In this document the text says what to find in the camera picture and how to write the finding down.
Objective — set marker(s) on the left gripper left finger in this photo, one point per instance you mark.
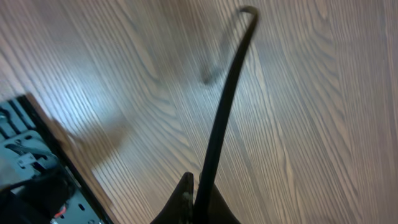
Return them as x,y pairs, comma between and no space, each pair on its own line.
179,207

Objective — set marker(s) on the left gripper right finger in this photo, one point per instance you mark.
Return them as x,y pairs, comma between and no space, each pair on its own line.
218,211

